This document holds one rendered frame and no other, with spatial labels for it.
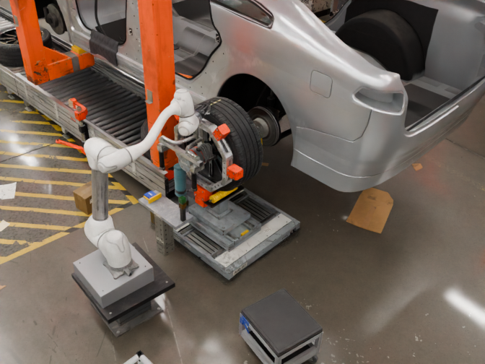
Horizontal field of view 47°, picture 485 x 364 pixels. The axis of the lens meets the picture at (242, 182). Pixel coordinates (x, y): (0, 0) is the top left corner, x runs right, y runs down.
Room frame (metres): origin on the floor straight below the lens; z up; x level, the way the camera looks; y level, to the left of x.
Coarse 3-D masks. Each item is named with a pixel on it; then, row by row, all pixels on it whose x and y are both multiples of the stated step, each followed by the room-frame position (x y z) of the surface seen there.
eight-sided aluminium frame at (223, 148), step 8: (176, 128) 3.37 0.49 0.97; (208, 128) 3.14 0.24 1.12; (216, 128) 3.16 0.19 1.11; (176, 136) 3.38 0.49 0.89; (176, 144) 3.38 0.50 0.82; (184, 144) 3.41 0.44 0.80; (216, 144) 3.10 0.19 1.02; (224, 144) 3.10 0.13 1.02; (176, 152) 3.38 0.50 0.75; (224, 152) 3.05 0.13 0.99; (224, 160) 3.03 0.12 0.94; (224, 168) 3.04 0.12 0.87; (200, 176) 3.27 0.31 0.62; (224, 176) 3.04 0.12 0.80; (200, 184) 3.21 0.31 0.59; (208, 184) 3.17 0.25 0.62; (216, 184) 3.09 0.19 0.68; (224, 184) 3.03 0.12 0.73
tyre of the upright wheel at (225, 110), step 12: (216, 108) 3.30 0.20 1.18; (228, 108) 3.32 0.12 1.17; (240, 108) 3.35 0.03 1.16; (216, 120) 3.22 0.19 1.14; (228, 120) 3.22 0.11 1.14; (240, 120) 3.26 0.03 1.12; (240, 132) 3.17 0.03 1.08; (252, 132) 3.22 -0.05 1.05; (240, 144) 3.11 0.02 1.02; (252, 144) 3.17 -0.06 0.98; (240, 156) 3.07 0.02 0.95; (252, 156) 3.13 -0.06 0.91; (252, 168) 3.13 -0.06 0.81; (240, 180) 3.07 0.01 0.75
